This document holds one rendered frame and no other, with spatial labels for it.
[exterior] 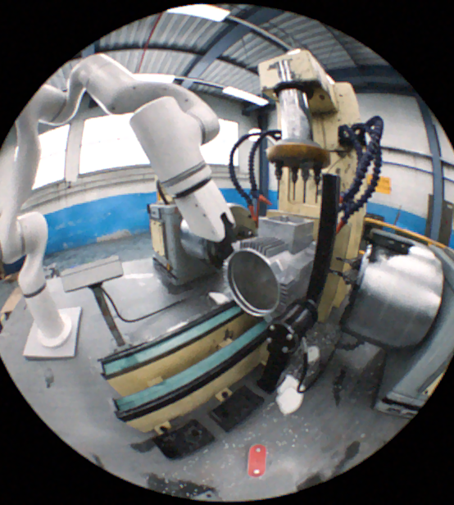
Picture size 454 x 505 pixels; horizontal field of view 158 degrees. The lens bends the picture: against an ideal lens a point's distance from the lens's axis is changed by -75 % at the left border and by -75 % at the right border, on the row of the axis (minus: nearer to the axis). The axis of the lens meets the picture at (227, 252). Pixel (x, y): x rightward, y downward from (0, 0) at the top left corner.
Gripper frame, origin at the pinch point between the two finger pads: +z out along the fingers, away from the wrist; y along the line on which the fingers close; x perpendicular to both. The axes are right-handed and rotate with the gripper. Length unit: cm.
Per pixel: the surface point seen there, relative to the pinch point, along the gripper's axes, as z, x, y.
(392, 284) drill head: 2.5, 6.3, 33.6
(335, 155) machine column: -5, 50, 13
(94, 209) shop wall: -19, -38, -558
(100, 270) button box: -10.4, -23.9, -14.5
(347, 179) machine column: 2.6, 45.3, 17.2
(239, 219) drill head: 7.9, 18.5, -14.7
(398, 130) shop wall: 29, 581, 133
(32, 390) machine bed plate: -10, -75, -7
